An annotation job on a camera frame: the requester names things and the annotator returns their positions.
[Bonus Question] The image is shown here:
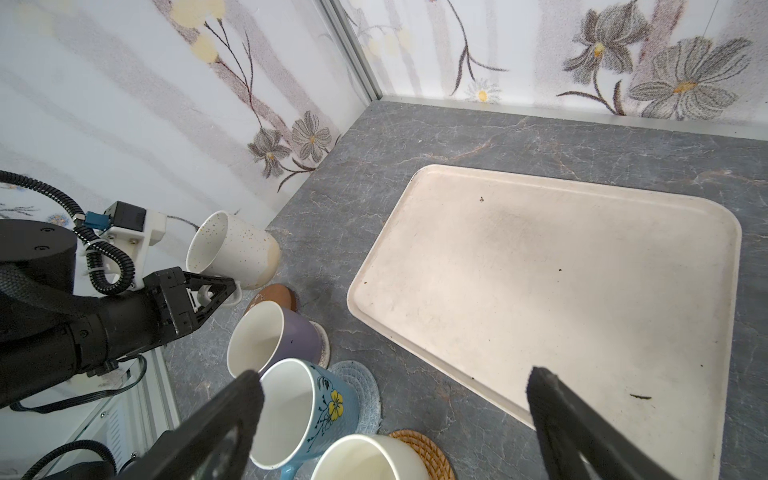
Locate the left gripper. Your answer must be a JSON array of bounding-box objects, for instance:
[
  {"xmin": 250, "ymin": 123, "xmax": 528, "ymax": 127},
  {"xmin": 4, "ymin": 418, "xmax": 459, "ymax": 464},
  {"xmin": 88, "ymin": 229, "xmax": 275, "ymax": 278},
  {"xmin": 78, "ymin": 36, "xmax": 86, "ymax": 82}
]
[{"xmin": 143, "ymin": 267, "xmax": 237, "ymax": 349}]

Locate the white speckled mug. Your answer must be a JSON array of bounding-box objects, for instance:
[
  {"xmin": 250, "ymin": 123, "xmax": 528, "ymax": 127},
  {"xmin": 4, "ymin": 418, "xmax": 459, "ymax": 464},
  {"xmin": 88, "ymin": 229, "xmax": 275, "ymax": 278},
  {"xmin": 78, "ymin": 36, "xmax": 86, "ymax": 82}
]
[{"xmin": 186, "ymin": 211, "xmax": 281, "ymax": 306}]

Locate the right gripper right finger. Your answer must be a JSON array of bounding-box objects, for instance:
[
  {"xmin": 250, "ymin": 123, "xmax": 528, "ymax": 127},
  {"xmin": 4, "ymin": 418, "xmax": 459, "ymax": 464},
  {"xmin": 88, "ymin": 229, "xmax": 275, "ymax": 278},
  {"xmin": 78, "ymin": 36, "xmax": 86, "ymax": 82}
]
[{"xmin": 526, "ymin": 367, "xmax": 672, "ymax": 479}]

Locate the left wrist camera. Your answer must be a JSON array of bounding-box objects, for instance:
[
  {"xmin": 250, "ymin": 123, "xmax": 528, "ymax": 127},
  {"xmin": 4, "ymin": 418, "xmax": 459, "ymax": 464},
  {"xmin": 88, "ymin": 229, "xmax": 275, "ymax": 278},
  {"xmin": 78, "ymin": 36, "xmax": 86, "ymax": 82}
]
[{"xmin": 84, "ymin": 201, "xmax": 167, "ymax": 291}]

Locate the light blue mug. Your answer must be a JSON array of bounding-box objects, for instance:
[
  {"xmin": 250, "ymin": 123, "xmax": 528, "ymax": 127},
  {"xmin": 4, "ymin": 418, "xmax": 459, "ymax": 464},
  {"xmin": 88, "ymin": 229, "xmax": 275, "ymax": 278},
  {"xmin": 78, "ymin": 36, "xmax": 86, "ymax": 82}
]
[{"xmin": 250, "ymin": 358, "xmax": 360, "ymax": 479}]

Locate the brown wooden round coaster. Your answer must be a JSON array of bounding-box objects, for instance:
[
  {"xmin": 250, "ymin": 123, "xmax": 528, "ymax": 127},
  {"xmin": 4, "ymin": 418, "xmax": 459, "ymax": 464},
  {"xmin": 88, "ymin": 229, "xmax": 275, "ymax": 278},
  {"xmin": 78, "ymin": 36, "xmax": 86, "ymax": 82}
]
[{"xmin": 246, "ymin": 284, "xmax": 297, "ymax": 312}]

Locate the blue-grey round knitted coaster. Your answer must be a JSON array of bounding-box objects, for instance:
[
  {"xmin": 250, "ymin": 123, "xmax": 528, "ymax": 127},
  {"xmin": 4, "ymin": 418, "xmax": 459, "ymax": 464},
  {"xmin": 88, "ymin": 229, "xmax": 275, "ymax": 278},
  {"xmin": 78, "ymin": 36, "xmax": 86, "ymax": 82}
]
[{"xmin": 330, "ymin": 360, "xmax": 382, "ymax": 434}]

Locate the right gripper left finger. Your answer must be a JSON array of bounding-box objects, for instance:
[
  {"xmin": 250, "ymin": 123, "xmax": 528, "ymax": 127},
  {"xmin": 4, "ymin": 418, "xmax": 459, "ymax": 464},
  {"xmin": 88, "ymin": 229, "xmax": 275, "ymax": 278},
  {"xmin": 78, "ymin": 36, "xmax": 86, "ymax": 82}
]
[{"xmin": 118, "ymin": 370, "xmax": 265, "ymax": 479}]

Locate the white woven round coaster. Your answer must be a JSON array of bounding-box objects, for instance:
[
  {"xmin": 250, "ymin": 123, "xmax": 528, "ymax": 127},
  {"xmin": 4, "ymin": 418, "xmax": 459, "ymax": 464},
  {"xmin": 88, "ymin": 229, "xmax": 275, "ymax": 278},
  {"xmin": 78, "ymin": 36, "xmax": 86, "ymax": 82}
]
[{"xmin": 309, "ymin": 320, "xmax": 331, "ymax": 368}]

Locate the beige plastic tray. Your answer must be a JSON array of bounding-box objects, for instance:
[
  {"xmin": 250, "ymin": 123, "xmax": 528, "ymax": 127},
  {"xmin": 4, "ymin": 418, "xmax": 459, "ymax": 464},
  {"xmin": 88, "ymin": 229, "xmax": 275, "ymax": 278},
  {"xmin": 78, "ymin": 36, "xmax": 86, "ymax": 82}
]
[{"xmin": 347, "ymin": 165, "xmax": 742, "ymax": 479}]

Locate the lavender mug white inside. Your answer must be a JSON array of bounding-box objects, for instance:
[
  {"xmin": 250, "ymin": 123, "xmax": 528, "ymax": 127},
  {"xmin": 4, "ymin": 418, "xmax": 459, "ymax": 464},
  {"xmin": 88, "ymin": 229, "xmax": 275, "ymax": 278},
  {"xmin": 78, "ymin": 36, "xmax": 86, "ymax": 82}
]
[{"xmin": 226, "ymin": 301, "xmax": 321, "ymax": 378}]

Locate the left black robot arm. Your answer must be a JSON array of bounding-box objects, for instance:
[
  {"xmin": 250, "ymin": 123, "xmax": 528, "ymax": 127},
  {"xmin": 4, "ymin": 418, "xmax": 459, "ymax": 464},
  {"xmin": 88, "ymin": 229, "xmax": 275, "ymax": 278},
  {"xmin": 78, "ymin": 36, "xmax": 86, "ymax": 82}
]
[{"xmin": 1, "ymin": 171, "xmax": 239, "ymax": 412}]

